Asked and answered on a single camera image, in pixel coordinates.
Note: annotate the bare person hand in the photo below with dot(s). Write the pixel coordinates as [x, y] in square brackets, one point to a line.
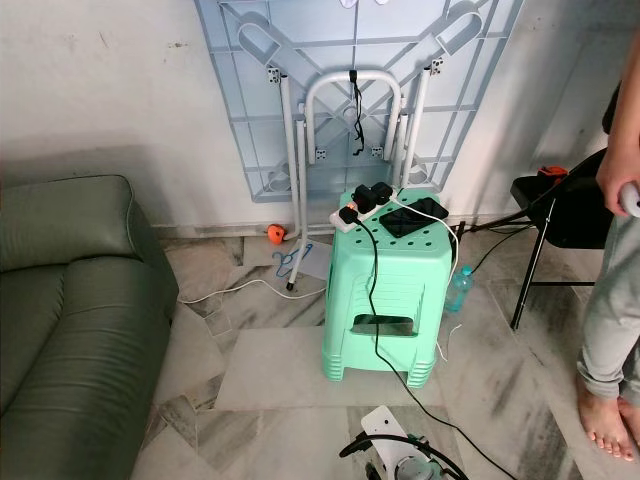
[615, 185]

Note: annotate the white handheld controller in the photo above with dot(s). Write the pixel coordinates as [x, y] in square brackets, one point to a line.
[630, 200]

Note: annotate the dark green leather sofa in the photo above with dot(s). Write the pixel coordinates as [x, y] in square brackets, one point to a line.
[60, 330]

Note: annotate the black folding chair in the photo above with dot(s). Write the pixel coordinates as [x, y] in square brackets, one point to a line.
[560, 210]

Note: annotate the orange black tool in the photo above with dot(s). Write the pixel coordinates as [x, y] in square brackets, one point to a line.
[552, 172]

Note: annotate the person in grey trousers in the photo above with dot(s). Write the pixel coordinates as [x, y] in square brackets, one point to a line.
[610, 320]

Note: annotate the clear plastic bottle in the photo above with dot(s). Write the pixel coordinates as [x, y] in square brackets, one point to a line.
[459, 288]

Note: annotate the light blue folding table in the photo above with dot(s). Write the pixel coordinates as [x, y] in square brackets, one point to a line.
[470, 60]

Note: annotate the black flat phone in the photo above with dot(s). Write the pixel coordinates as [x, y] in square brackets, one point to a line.
[412, 222]

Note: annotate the black power adapter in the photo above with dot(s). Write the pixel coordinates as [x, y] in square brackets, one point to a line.
[352, 214]
[378, 195]

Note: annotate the mint green plastic stool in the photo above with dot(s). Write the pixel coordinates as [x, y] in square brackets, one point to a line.
[400, 290]

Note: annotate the white power strip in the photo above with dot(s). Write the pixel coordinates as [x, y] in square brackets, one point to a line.
[346, 227]

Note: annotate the blue clothes hanger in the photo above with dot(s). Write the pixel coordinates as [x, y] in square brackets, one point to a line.
[285, 265]

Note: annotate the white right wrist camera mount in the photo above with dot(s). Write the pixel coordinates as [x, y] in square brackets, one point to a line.
[385, 430]

